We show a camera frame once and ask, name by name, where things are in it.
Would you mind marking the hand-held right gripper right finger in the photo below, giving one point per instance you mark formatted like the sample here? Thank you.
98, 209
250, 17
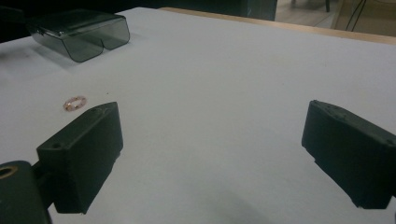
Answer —
351, 155

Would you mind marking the white table sheet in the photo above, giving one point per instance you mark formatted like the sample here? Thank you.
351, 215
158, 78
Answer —
211, 93

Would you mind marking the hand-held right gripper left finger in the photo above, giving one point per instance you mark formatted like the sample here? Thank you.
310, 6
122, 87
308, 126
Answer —
81, 155

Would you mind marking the clear grey compartment box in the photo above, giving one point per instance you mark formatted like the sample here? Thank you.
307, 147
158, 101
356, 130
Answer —
84, 34

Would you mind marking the dark cabinet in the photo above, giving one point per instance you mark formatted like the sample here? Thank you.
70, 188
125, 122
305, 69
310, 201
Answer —
258, 9

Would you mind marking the light wooden platform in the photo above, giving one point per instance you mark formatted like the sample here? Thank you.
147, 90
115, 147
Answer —
379, 18

